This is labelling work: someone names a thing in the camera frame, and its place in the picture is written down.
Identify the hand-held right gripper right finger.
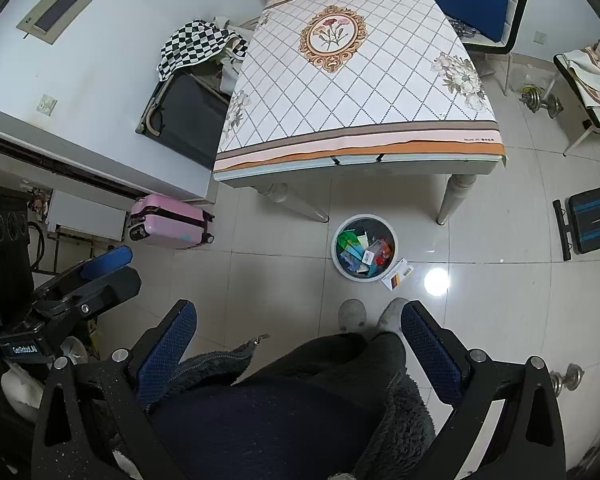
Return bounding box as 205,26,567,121
401,300,567,480

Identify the grey wall panel box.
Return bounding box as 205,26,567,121
16,0,92,45

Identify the white frame chair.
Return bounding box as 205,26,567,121
552,42,600,157

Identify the round grey trash bin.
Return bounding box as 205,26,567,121
331,214,397,281

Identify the blue cushion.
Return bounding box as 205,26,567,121
426,0,511,44

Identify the black panel with round holes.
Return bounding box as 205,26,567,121
0,185,37,313

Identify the black blue exercise bench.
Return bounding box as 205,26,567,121
552,183,600,262

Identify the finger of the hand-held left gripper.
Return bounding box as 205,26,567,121
32,245,134,301
30,266,142,333

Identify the blue and red packet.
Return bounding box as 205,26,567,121
368,239,394,266

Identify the person in dark fleece jacket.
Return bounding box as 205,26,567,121
107,334,437,480

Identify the white wooden table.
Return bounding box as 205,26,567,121
220,152,501,226

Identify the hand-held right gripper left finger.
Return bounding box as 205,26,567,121
31,300,198,480

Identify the light blue packet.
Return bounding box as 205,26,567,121
341,249,369,272

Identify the white and black chair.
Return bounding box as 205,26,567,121
462,0,532,97

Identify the cream cloth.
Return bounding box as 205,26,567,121
564,46,600,112

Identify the grey slipper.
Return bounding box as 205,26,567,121
338,298,368,335
370,297,412,338

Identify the white box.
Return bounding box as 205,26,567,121
381,258,415,292

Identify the pink suitcase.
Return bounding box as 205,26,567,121
127,193,216,250

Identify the white board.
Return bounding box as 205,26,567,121
46,189,127,242

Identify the black white checkered cloth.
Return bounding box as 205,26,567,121
159,19,251,82

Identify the metal dumbbell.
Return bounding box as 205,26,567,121
519,87,564,119
550,362,585,394

